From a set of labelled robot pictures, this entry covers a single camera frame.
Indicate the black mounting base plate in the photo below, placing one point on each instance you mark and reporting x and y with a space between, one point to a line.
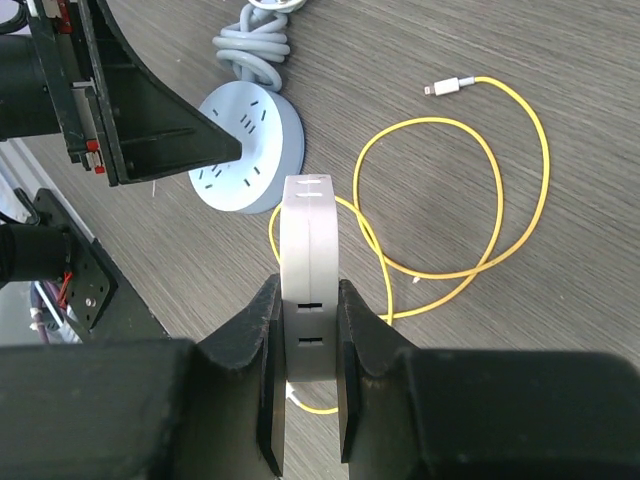
104 304

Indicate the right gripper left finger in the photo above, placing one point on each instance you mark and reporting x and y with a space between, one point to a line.
150 409

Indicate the white charger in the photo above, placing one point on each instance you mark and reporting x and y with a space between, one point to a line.
309 273

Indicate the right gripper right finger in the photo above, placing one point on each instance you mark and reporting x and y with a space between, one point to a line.
407 412

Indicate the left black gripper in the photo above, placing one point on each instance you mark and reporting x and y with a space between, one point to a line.
59 59

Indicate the round light blue socket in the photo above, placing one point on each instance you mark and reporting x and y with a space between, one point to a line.
252 109

